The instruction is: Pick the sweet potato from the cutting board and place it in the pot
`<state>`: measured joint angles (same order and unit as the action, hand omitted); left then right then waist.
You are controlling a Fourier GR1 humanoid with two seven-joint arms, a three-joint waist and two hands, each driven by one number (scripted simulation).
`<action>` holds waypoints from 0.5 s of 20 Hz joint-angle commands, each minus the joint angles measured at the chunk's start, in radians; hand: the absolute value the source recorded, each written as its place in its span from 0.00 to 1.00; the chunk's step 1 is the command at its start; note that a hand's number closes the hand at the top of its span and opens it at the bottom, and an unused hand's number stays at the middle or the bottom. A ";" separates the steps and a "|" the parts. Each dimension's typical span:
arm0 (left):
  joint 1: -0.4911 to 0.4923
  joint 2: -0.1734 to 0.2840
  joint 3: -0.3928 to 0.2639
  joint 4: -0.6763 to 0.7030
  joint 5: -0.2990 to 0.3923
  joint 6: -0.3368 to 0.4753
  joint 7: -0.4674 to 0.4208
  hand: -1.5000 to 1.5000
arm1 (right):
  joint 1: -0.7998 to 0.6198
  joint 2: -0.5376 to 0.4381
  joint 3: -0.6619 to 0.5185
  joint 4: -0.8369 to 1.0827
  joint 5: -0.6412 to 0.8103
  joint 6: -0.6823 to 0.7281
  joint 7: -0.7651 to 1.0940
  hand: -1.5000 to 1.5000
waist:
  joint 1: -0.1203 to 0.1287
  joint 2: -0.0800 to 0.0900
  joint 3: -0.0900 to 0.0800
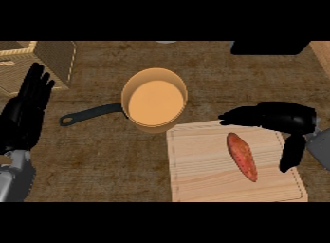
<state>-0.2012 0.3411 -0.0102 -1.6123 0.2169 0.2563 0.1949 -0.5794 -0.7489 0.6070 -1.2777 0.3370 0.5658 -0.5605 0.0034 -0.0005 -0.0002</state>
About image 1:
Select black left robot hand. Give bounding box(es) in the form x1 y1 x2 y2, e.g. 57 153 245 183
0 62 58 156

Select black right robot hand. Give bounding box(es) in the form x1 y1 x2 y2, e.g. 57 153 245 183
217 101 319 174

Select red sweet potato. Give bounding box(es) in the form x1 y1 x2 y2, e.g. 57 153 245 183
226 132 260 183

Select pale wooden cutting board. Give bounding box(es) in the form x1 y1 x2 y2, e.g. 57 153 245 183
166 120 310 203

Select wicker basket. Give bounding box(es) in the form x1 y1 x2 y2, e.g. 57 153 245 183
0 41 79 97

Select black appliance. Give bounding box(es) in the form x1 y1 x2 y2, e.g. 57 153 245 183
231 41 313 56

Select orange pot with black handle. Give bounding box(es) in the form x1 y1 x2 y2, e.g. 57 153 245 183
59 67 189 134

